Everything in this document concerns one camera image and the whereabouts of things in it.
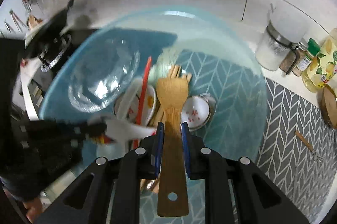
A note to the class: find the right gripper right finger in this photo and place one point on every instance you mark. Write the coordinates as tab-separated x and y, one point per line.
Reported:
235	191

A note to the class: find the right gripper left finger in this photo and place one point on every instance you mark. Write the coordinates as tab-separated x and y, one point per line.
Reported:
108	191

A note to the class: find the red chopstick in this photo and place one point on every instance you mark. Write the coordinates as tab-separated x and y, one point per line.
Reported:
143	91

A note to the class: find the wooden spatula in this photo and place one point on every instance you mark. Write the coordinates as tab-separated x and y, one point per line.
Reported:
172	196

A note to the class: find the white spoon red handle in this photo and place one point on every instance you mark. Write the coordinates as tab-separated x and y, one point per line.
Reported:
119	131

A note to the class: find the white spoon floral small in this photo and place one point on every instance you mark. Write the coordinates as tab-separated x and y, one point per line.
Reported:
186	110

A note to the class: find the white spoon yellow pattern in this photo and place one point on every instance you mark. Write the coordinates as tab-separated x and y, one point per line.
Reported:
149	106

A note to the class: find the wooden chopstick pair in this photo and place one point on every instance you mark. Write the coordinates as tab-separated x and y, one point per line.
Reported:
174	72

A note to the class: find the metal fork wooden handle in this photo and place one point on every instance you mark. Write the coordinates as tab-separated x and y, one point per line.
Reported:
317	158

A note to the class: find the metal spoon wooden handle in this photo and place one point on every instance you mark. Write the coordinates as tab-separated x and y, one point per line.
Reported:
203	109

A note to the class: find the white plastic rice paddle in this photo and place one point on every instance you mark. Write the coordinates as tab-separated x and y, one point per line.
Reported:
127	98

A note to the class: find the grey chevron table mat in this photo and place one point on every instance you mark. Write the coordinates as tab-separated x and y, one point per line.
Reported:
297	139

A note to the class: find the gas stove top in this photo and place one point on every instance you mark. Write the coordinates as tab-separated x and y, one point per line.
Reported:
38	74

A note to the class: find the blue transparent plastic basin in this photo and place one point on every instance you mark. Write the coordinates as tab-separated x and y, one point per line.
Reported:
104	65

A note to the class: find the black wok pan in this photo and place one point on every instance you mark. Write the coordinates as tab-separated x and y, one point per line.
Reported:
47	33

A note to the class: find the glass spice jar brown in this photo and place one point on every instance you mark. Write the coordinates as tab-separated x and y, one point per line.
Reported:
297	51

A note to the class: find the brown ceramic bowl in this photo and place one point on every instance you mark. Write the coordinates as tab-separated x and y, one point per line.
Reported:
328	106

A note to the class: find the green lid spice bottle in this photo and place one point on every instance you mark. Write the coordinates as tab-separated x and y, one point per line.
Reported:
305	61

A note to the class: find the yellow dish soap bottle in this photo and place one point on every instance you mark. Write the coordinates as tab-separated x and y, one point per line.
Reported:
323	67

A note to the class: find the glass jar white powder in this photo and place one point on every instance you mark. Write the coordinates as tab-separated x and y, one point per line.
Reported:
286	26

